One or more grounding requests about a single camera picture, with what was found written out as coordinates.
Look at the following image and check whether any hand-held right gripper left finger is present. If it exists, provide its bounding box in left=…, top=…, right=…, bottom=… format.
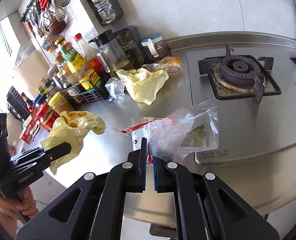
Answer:
left=16, top=137, right=148, bottom=240

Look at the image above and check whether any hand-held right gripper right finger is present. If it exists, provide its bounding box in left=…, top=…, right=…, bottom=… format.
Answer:
left=152, top=156, right=281, bottom=240

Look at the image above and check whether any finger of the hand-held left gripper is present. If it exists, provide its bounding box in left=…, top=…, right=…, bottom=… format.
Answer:
left=42, top=142, right=72, bottom=170

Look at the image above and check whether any yellow plastic bag red print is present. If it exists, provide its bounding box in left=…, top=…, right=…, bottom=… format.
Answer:
left=40, top=110, right=107, bottom=175

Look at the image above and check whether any clear zip bag red strip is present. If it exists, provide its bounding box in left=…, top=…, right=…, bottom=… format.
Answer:
left=112, top=106, right=196, bottom=162

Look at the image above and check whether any person's left forearm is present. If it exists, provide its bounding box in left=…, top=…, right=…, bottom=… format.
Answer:
left=0, top=211, right=25, bottom=240

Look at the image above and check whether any person's left hand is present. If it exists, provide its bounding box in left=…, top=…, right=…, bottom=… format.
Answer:
left=0, top=187, right=40, bottom=221

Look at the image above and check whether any red lid jar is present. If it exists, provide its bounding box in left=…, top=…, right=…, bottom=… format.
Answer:
left=36, top=104, right=61, bottom=132

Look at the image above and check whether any red seasoning packet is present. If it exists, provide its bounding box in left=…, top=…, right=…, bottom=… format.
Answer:
left=19, top=120, right=40, bottom=143

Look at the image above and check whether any yellow lid jar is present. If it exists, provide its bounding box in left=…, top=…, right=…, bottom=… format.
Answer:
left=48, top=92, right=75, bottom=117

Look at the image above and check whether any group of small seasoning jars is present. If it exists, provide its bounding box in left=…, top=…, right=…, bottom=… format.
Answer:
left=34, top=79, right=56, bottom=105

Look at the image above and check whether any black slatted rack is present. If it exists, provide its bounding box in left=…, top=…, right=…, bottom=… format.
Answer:
left=7, top=86, right=32, bottom=120

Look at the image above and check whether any small yellow cap bottle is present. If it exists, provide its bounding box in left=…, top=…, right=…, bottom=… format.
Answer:
left=56, top=70, right=71, bottom=88

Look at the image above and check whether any brown round pot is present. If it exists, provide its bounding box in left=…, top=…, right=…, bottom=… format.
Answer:
left=47, top=65, right=57, bottom=80

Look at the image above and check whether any crumpled white plastic bag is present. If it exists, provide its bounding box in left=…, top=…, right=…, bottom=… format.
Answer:
left=105, top=77, right=126, bottom=101

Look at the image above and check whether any crumpled yellow plastic bag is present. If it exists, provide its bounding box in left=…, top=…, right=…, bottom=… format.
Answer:
left=116, top=68, right=169, bottom=105

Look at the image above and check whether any small red cap bottle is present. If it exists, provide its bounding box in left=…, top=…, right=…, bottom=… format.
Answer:
left=55, top=52, right=69, bottom=74

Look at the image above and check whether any green label sauce bottle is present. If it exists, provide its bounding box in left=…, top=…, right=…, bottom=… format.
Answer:
left=57, top=37, right=103, bottom=93

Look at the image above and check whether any dark soy sauce bottle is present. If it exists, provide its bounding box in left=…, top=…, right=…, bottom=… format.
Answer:
left=48, top=47, right=60, bottom=63

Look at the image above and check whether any red label sauce bottle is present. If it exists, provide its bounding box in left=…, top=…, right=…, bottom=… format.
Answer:
left=74, top=33, right=111, bottom=98

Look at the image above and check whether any orange bread packet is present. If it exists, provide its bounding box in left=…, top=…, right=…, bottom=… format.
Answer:
left=142, top=56, right=183, bottom=76

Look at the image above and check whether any steel skimmer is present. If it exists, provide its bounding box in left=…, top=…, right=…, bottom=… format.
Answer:
left=41, top=35, right=60, bottom=50

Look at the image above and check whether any glass oil jug black lid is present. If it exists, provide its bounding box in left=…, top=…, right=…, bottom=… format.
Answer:
left=88, top=29, right=135, bottom=72

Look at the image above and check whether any stainless gas hob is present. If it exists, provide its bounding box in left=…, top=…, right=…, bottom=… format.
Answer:
left=185, top=47, right=296, bottom=167

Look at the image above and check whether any brown ladle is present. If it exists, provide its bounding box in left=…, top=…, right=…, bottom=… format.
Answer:
left=49, top=20, right=67, bottom=35

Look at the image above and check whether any white louvred vent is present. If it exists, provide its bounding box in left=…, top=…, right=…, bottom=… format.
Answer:
left=0, top=21, right=21, bottom=57

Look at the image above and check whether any glass jar blue lid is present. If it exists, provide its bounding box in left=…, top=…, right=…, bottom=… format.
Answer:
left=141, top=33, right=170, bottom=59

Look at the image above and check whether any large gas burner with grate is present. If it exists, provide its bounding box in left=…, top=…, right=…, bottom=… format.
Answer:
left=197, top=43, right=282, bottom=104

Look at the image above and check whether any black wire basket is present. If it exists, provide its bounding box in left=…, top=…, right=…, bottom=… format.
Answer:
left=61, top=71, right=110, bottom=103

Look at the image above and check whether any black utensil rail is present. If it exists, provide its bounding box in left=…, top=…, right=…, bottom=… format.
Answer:
left=20, top=0, right=49, bottom=22

